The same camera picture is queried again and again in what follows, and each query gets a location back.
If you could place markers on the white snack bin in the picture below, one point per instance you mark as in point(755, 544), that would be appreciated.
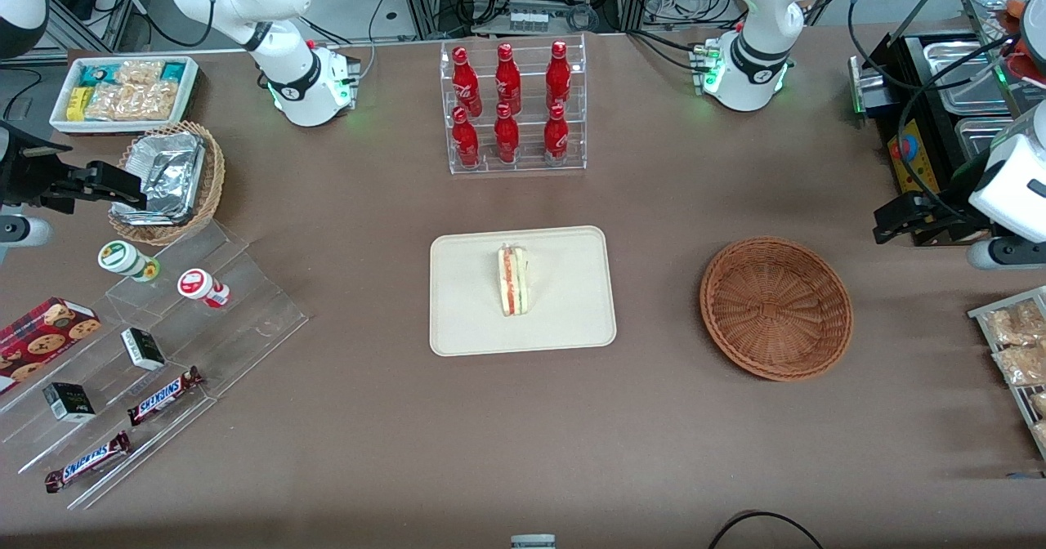
point(61, 120)

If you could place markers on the clear acrylic bottle rack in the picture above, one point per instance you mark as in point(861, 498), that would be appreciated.
point(527, 91)

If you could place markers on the triangular sandwich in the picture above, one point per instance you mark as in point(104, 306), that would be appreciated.
point(515, 281)

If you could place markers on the snickers bar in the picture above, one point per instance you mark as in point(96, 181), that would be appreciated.
point(163, 396)
point(88, 461)

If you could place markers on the silver foil tray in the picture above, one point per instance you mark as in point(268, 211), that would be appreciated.
point(167, 173)

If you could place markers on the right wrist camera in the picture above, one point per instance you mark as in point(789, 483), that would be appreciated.
point(23, 230)

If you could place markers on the small black box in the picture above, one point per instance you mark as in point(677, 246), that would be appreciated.
point(69, 402)
point(144, 348)

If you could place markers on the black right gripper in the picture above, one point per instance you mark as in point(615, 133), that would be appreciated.
point(24, 180)

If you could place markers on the red lid yogurt cup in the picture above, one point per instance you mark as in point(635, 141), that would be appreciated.
point(198, 285)

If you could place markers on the beige plastic tray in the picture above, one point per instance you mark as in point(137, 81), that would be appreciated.
point(564, 292)

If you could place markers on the round brown wicker basket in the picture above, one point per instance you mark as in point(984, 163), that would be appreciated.
point(776, 312)

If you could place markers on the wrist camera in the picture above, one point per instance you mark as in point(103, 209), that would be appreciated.
point(23, 230)
point(1009, 253)

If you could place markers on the green lid yogurt cup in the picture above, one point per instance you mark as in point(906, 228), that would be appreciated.
point(122, 257)

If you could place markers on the tan wicker basket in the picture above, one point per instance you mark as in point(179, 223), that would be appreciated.
point(211, 181)

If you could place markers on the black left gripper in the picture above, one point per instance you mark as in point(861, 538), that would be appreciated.
point(941, 220)

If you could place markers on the small grey device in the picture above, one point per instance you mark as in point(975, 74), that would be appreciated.
point(533, 542)

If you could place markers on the steel food pan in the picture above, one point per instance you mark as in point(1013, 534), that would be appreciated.
point(968, 75)
point(976, 136)

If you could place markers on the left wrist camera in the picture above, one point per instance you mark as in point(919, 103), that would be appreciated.
point(1009, 253)

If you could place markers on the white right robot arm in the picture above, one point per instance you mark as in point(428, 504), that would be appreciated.
point(290, 71)

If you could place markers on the clear acrylic stepped display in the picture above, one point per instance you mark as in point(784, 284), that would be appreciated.
point(245, 320)

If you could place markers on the clear bag of fried snacks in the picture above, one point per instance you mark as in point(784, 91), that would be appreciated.
point(1017, 322)
point(1023, 364)

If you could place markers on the black yellow food warmer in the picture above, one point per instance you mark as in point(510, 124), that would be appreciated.
point(919, 165)

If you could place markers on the teal snack packet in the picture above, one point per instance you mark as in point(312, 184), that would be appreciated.
point(94, 74)
point(173, 70)

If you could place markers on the tray of packaged crackers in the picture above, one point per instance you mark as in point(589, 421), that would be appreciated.
point(1013, 402)

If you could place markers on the clear bag of crackers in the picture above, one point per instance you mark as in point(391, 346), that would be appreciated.
point(140, 71)
point(132, 102)

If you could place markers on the white power strip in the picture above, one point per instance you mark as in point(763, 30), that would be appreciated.
point(529, 20)

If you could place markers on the red plaid cookie box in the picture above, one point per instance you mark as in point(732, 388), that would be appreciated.
point(41, 338)

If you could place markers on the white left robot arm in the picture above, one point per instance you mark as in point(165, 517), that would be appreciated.
point(756, 59)

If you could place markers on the yellow snack packet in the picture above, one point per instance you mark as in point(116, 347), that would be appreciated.
point(76, 103)

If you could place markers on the silver box with green light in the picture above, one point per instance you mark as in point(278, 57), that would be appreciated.
point(866, 83)

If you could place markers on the red cola bottle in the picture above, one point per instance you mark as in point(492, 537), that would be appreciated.
point(466, 83)
point(465, 142)
point(558, 79)
point(556, 137)
point(506, 139)
point(507, 82)

